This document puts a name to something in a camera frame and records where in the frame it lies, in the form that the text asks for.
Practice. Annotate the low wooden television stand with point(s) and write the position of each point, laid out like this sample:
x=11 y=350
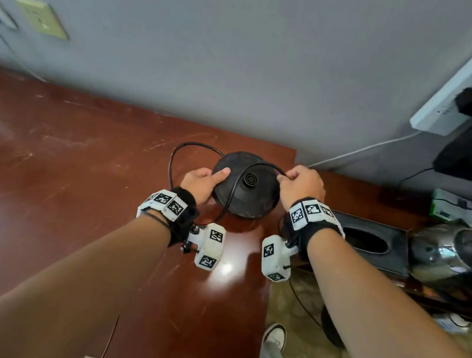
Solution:
x=350 y=196

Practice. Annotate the white sneaker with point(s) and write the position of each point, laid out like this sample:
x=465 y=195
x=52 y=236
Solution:
x=275 y=336

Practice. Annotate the steel electric kettle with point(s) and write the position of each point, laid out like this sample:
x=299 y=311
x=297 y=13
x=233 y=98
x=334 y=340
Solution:
x=444 y=256

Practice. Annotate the person's right hand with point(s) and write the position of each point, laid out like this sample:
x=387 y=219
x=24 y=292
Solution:
x=302 y=185

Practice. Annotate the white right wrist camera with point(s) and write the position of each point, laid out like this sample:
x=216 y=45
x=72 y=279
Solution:
x=274 y=257

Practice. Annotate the person's right forearm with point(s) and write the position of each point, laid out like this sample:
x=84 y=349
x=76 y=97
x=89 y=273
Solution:
x=392 y=347

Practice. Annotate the person's left hand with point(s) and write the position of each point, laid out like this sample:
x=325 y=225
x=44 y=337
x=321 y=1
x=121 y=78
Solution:
x=201 y=182

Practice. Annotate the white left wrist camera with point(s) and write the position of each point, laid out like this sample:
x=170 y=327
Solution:
x=210 y=249

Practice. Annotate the person's left forearm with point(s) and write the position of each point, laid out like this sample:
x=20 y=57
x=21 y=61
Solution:
x=63 y=292

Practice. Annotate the yellow wall plate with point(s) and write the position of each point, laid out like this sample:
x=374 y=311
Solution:
x=42 y=18

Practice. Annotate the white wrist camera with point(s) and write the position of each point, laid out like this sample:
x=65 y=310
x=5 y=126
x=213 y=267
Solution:
x=210 y=249
x=274 y=257

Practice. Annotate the black tissue box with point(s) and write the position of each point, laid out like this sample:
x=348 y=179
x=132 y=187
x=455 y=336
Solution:
x=394 y=257

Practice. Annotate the red-brown wooden table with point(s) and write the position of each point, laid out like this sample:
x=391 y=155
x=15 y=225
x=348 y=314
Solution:
x=59 y=183

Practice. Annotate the green white box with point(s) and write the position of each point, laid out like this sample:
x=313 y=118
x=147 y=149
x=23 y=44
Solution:
x=451 y=212

